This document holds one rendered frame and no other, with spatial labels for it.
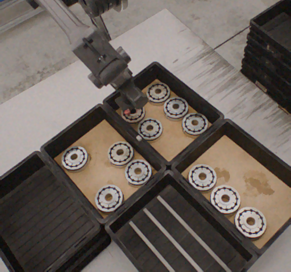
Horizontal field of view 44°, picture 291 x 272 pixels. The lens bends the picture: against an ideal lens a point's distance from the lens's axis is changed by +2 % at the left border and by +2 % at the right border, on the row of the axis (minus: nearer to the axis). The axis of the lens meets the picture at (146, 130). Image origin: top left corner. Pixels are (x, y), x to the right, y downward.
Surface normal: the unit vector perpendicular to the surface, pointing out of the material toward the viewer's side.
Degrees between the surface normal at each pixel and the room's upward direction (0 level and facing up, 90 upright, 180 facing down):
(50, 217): 0
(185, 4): 0
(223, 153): 0
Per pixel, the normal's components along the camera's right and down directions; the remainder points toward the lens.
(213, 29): -0.10, -0.49
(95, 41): 0.32, 0.41
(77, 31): -0.42, -0.43
